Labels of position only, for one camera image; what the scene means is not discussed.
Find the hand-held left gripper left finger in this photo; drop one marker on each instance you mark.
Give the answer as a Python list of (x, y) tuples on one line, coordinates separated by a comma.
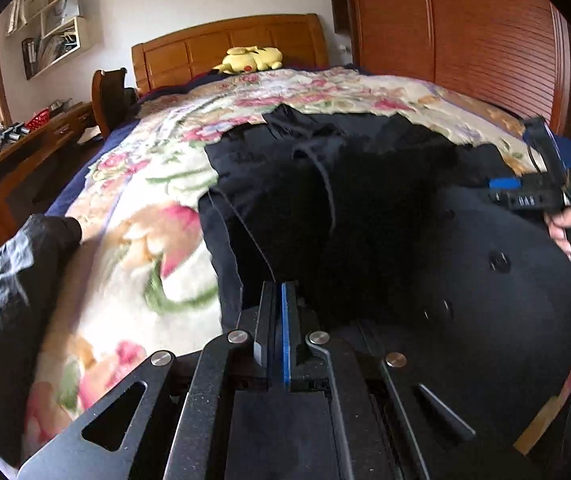
[(271, 340)]

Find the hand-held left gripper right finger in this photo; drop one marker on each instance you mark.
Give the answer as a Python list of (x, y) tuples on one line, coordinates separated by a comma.
[(286, 340)]

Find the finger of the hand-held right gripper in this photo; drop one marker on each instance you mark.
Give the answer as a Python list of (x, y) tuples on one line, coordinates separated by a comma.
[(504, 182)]

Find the black coat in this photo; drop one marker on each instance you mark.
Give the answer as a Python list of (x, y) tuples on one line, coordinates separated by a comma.
[(390, 200)]

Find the wooden slatted wardrobe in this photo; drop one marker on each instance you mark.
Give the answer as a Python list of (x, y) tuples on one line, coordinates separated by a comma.
[(465, 35)]

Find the floral blanket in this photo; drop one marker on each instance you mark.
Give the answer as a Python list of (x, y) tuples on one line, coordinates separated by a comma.
[(165, 170)]

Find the black crinkled jacket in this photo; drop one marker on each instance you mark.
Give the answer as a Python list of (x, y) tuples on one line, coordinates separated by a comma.
[(10, 310)]

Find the white papers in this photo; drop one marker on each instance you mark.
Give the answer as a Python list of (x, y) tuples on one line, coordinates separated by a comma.
[(89, 136)]

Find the yellow plush toy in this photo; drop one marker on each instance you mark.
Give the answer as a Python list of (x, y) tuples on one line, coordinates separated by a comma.
[(250, 59)]

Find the wooden chair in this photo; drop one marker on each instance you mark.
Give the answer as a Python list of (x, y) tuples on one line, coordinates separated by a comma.
[(108, 100)]

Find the wooden bed headboard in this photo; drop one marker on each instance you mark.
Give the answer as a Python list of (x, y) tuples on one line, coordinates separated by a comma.
[(215, 45)]

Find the red basket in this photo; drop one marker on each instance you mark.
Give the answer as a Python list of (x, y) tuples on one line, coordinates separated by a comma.
[(38, 120)]

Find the black device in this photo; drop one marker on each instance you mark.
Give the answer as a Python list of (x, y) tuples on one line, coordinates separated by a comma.
[(10, 132)]

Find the row of books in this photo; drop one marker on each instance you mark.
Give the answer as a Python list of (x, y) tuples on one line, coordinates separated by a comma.
[(45, 52)]

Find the white paper bag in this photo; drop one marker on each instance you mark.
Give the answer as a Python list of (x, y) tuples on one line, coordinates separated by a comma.
[(63, 12)]

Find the white wall shelf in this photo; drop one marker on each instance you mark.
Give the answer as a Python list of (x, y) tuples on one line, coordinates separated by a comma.
[(83, 35)]

